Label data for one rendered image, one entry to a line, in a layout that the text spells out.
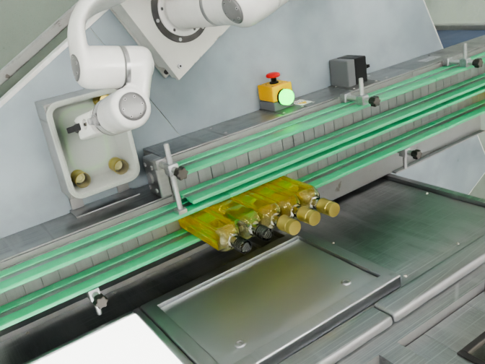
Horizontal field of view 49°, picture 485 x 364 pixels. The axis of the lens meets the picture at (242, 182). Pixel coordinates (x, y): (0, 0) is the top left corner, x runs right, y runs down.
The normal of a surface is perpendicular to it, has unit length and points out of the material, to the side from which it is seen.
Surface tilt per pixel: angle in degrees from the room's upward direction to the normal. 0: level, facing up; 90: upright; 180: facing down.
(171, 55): 4
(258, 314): 90
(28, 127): 0
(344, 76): 90
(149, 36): 4
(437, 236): 90
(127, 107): 15
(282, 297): 90
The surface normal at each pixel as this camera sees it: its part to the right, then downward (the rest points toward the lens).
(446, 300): -0.16, -0.92
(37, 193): 0.56, 0.22
